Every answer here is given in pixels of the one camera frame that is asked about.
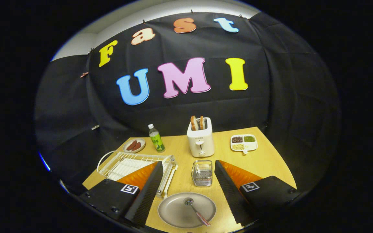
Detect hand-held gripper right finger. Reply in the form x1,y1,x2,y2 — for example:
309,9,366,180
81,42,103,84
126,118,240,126
214,160,301,227

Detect green label drink bottle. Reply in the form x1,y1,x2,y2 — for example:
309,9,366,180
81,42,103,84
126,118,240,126
148,124,166,153

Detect white toaster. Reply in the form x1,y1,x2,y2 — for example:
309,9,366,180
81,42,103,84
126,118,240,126
186,117,215,158

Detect metal wire basket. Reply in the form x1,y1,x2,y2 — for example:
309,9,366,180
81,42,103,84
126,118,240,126
191,160,213,187

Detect grey round plate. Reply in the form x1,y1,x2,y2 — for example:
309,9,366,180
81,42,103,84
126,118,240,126
157,192,217,228

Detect small grey dish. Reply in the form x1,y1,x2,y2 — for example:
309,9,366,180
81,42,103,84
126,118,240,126
122,138,146,153

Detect white wire dish rack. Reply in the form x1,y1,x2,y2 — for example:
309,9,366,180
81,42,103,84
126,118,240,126
96,150,178,198

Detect metal spoon with patterned handle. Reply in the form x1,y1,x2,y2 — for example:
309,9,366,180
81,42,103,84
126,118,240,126
185,198,211,227

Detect black backdrop cloth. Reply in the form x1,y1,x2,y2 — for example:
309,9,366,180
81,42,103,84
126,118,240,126
34,12,341,194

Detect white divided snack dish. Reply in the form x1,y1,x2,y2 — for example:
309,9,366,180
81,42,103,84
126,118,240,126
230,134,258,155

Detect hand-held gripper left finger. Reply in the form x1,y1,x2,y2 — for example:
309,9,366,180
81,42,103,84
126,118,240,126
80,161,164,227

